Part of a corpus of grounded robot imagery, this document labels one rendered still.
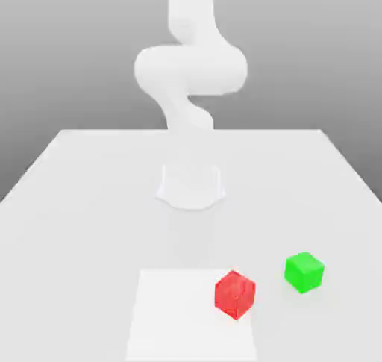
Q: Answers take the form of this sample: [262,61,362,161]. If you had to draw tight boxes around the small red cube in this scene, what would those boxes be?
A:
[213,269,257,322]

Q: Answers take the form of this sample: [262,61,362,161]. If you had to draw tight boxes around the small green cube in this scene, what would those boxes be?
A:
[284,250,326,295]

